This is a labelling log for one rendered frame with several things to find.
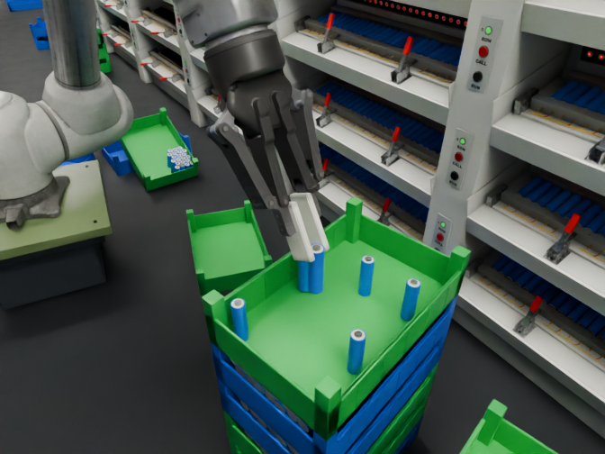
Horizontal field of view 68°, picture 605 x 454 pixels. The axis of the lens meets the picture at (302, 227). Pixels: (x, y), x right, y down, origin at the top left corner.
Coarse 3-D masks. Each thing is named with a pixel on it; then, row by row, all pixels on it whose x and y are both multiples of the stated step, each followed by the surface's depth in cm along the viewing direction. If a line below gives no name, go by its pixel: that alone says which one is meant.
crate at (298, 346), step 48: (336, 240) 73; (384, 240) 71; (240, 288) 59; (288, 288) 66; (336, 288) 66; (384, 288) 66; (432, 288) 66; (288, 336) 59; (336, 336) 59; (384, 336) 59; (288, 384) 48; (336, 384) 45
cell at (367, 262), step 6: (366, 258) 61; (372, 258) 62; (366, 264) 61; (372, 264) 61; (360, 270) 63; (366, 270) 62; (372, 270) 62; (360, 276) 63; (366, 276) 62; (372, 276) 63; (360, 282) 63; (366, 282) 63; (360, 288) 64; (366, 288) 64; (360, 294) 65; (366, 294) 64
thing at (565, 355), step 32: (480, 256) 107; (480, 288) 103; (512, 288) 99; (544, 288) 98; (480, 320) 102; (512, 320) 96; (544, 320) 95; (576, 320) 92; (544, 352) 90; (576, 352) 88; (576, 384) 86
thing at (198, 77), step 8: (176, 16) 182; (176, 24) 185; (184, 32) 182; (184, 40) 184; (184, 48) 187; (184, 56) 191; (184, 64) 194; (192, 64) 188; (184, 72) 197; (192, 72) 190; (200, 72) 192; (192, 80) 193; (200, 80) 194; (208, 80) 196; (192, 88) 196; (192, 96) 199; (192, 104) 203; (192, 112) 206; (200, 112) 201; (192, 120) 210; (200, 120) 203
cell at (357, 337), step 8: (352, 336) 51; (360, 336) 51; (352, 344) 51; (360, 344) 51; (352, 352) 52; (360, 352) 52; (352, 360) 53; (360, 360) 53; (352, 368) 54; (360, 368) 54
